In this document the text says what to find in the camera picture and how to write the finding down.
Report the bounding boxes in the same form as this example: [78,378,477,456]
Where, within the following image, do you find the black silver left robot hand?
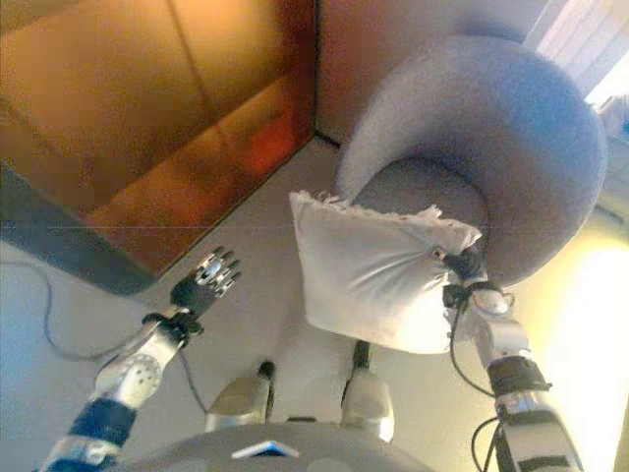
[170,247,243,316]

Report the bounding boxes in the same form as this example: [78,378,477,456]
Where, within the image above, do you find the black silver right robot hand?
[431,245,487,287]

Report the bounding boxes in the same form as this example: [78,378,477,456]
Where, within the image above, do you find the white fringed cushion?
[288,191,483,355]

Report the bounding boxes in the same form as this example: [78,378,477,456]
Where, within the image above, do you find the grey upholstered tub armchair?
[333,33,609,289]

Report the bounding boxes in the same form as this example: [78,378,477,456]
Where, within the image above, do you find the silver left robot leg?
[203,361,276,434]

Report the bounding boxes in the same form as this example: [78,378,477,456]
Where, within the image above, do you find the silver robot leg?
[341,341,397,443]
[203,361,276,434]

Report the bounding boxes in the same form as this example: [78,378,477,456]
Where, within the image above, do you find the silver right robot leg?
[341,341,397,443]

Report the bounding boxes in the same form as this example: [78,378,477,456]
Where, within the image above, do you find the glossy brown wooden wardrobe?
[0,0,318,296]

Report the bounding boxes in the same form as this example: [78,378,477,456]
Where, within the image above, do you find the grey robot torso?
[122,430,443,472]

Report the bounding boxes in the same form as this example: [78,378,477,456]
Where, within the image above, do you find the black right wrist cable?
[446,314,507,472]

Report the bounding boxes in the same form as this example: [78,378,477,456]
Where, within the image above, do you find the black floor cable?
[0,260,124,360]

